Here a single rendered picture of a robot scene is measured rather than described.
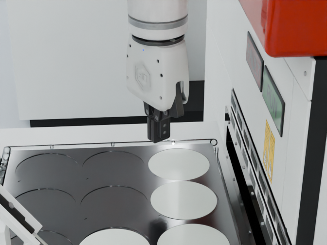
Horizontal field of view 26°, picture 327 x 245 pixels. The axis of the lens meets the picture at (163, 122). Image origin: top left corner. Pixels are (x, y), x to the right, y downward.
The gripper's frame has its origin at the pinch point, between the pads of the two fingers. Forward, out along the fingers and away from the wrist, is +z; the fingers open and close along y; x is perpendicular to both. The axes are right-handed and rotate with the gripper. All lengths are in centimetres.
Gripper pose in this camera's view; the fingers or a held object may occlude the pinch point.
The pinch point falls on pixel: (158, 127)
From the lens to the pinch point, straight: 107.6
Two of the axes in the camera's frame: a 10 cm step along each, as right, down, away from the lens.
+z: 0.0, 8.7, 4.9
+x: 8.0, -3.0, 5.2
